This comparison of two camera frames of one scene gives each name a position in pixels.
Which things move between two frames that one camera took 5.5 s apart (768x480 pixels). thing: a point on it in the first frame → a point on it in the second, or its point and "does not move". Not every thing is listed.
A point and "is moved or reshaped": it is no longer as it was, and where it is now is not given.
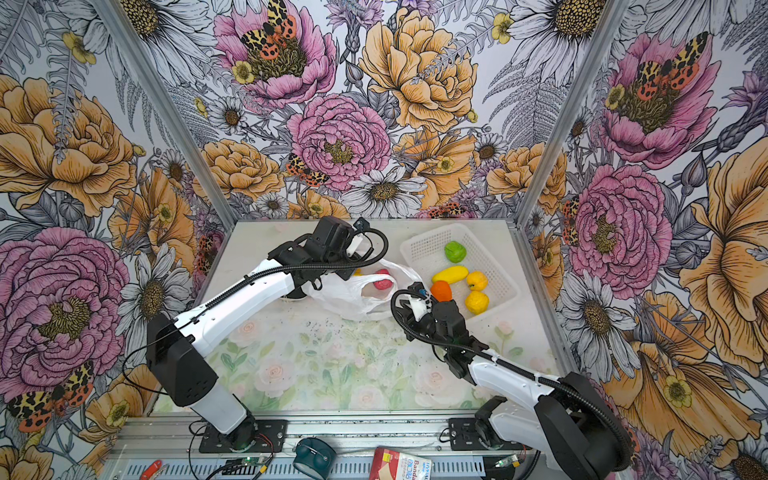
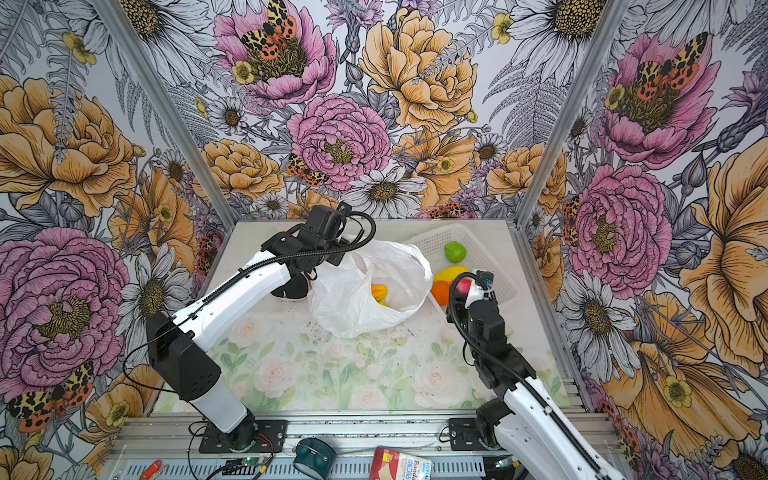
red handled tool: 156,465 does not move
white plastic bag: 366,296 is moved or reshaped
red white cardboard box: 390,464 does not move
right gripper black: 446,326 → 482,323
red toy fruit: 383,284 → 463,286
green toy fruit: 455,251 does not move
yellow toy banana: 452,274 does not move
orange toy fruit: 441,290 does not move
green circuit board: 250,461 does not move
